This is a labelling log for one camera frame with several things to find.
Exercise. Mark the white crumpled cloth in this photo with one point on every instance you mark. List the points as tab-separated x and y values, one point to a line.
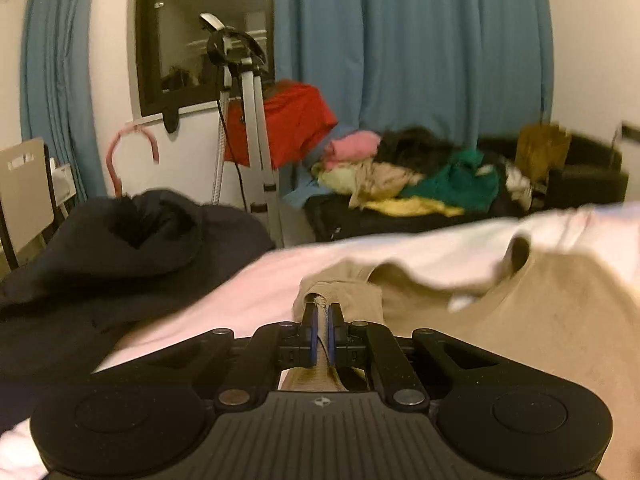
519	182

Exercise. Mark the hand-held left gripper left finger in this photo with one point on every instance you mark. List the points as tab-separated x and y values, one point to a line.
312	341

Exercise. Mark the tan crumpled cloth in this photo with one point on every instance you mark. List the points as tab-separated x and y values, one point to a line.
380	177

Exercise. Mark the yellow cloth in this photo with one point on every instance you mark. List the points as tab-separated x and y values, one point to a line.
405	206

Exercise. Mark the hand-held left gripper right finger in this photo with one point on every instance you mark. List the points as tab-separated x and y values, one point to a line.
336	345

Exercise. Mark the golden bag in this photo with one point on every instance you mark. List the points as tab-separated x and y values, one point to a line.
542	150

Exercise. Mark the dark window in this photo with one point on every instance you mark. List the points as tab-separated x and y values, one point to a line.
200	20

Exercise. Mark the black couch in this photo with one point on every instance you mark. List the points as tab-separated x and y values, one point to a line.
360	222

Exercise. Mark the narrow blue curtain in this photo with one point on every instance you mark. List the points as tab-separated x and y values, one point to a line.
60	85

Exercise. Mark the pink hook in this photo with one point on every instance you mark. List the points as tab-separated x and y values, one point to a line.
116	152

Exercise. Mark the pink cloth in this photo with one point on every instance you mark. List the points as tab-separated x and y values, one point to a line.
352	146

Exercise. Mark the wide blue curtain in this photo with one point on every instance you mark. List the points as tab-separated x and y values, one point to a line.
415	45

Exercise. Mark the black fluffy cloth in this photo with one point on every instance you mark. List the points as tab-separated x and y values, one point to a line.
420	147

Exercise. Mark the light blue cloth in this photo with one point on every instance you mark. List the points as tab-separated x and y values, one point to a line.
300	195

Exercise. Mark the silver tripod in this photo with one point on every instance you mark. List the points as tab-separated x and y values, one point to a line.
255	125

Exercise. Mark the beige chair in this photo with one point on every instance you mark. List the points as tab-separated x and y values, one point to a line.
25	195

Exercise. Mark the black hoodie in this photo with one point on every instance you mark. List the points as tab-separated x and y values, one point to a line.
100	270

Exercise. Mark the red cloth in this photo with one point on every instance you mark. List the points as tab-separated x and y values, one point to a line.
292	120

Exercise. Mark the black device on tripod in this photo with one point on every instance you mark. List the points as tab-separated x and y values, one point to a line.
230	42

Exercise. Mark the beige shirt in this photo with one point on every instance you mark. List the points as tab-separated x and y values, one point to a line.
550	325

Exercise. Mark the green cloth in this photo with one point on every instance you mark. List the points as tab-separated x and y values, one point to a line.
460	185

